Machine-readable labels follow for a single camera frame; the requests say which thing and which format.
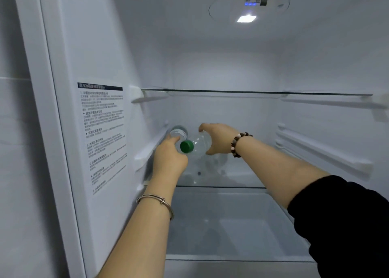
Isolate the person's right hand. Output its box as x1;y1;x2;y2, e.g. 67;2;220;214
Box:
198;122;241;156

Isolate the person's left hand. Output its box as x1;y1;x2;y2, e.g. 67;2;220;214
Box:
151;134;190;186

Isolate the white refrigerator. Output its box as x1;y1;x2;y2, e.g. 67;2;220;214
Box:
12;0;389;278

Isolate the person's left forearm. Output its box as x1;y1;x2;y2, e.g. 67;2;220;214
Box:
97;180;177;278

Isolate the person's black right sleeve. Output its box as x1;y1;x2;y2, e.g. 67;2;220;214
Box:
287;175;389;278

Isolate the silver bangle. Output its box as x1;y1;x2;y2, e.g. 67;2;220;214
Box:
136;194;175;222

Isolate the white instruction label sticker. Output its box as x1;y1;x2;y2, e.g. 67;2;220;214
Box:
77;81;129;197

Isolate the brown white beaded bracelet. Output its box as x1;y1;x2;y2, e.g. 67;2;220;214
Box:
230;132;253;158

